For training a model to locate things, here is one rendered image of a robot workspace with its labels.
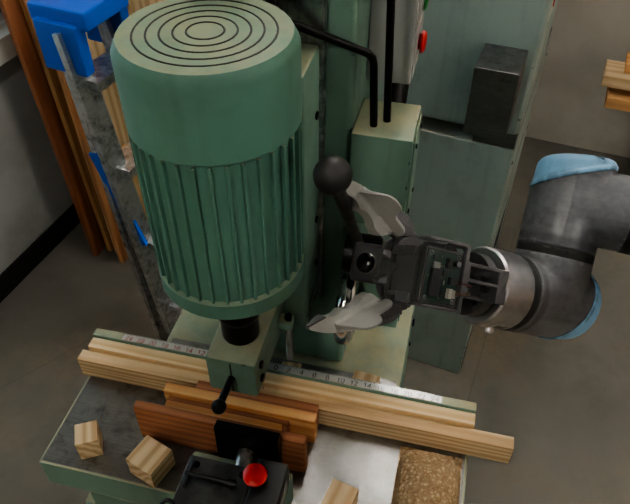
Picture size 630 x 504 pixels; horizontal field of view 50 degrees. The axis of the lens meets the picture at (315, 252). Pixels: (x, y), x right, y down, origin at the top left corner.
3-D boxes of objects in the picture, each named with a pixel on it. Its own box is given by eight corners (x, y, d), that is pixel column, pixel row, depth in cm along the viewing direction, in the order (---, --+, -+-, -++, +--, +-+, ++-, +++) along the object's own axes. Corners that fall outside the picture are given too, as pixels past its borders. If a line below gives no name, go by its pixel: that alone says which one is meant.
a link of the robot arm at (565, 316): (554, 259, 88) (536, 333, 88) (485, 241, 82) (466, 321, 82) (617, 270, 80) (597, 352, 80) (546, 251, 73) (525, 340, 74)
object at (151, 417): (142, 436, 99) (132, 407, 94) (145, 429, 100) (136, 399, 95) (305, 473, 95) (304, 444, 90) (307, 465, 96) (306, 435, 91)
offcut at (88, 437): (81, 439, 99) (74, 424, 96) (102, 434, 100) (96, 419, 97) (81, 459, 97) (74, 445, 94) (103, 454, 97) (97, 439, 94)
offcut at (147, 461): (154, 488, 93) (150, 475, 91) (130, 472, 95) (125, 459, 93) (176, 463, 96) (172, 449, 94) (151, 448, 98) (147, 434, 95)
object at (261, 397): (198, 409, 103) (194, 389, 99) (202, 399, 104) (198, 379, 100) (316, 434, 100) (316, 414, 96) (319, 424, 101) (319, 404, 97)
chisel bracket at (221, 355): (211, 394, 95) (204, 357, 89) (241, 320, 105) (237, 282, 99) (261, 404, 93) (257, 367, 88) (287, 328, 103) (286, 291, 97)
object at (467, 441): (82, 374, 107) (76, 358, 105) (88, 364, 109) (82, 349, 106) (508, 464, 96) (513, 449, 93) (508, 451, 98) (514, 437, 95)
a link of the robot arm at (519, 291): (482, 251, 82) (469, 329, 81) (452, 243, 79) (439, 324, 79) (540, 254, 74) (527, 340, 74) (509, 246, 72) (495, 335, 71)
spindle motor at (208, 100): (137, 308, 78) (70, 64, 57) (192, 212, 91) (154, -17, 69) (283, 335, 75) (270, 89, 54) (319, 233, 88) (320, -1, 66)
